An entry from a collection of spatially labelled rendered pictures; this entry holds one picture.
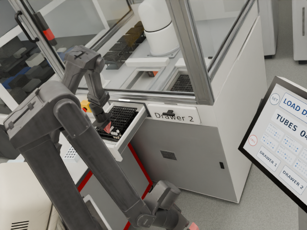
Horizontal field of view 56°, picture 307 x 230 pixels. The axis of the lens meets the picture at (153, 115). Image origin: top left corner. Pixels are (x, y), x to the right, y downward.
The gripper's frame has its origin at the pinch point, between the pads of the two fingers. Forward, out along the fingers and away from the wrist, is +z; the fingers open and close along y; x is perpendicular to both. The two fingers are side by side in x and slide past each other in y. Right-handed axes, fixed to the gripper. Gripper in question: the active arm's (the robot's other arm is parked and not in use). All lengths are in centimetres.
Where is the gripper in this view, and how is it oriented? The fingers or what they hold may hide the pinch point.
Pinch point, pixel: (108, 131)
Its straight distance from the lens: 156.0
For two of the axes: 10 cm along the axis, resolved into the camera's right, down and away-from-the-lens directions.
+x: 8.2, 1.6, -5.4
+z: 2.5, 7.5, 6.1
